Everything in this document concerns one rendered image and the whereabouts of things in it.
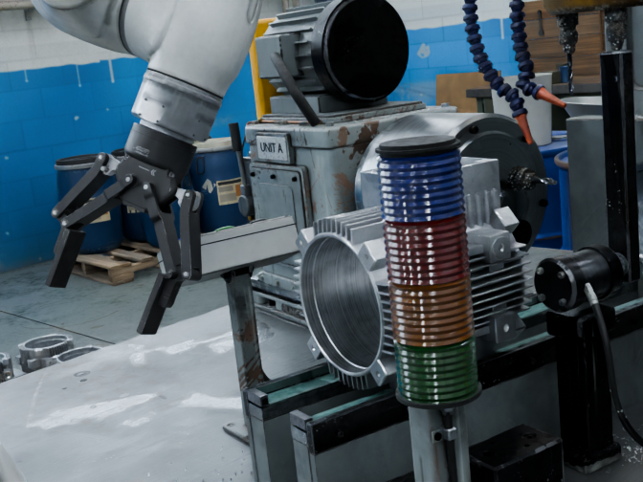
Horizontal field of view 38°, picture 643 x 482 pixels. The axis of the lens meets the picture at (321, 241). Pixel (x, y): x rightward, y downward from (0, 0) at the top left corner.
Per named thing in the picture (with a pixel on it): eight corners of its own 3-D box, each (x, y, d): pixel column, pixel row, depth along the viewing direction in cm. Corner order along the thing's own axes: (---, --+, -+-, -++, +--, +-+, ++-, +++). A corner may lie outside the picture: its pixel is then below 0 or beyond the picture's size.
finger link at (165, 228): (157, 189, 106) (167, 185, 105) (183, 282, 103) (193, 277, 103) (138, 185, 102) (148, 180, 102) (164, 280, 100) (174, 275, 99)
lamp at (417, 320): (438, 317, 72) (433, 261, 71) (492, 332, 67) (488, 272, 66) (376, 337, 69) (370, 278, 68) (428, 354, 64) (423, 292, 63)
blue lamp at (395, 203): (429, 203, 70) (423, 143, 69) (483, 210, 65) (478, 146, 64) (365, 218, 67) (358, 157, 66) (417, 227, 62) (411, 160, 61)
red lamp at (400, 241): (433, 261, 71) (429, 203, 70) (488, 272, 66) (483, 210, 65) (370, 278, 68) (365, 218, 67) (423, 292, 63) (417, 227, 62)
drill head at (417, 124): (424, 236, 175) (412, 104, 170) (573, 263, 145) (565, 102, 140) (313, 265, 162) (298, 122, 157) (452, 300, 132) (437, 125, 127)
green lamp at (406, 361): (443, 371, 73) (438, 317, 72) (497, 390, 68) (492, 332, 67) (382, 393, 70) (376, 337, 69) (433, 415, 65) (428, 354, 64)
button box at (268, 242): (280, 262, 127) (269, 226, 127) (304, 251, 121) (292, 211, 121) (166, 291, 118) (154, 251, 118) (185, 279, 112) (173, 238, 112)
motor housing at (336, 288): (432, 325, 120) (419, 181, 116) (540, 359, 104) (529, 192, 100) (301, 367, 110) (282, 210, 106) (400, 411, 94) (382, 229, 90)
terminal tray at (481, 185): (443, 213, 113) (438, 155, 112) (504, 222, 104) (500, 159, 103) (364, 232, 107) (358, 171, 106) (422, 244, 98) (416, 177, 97)
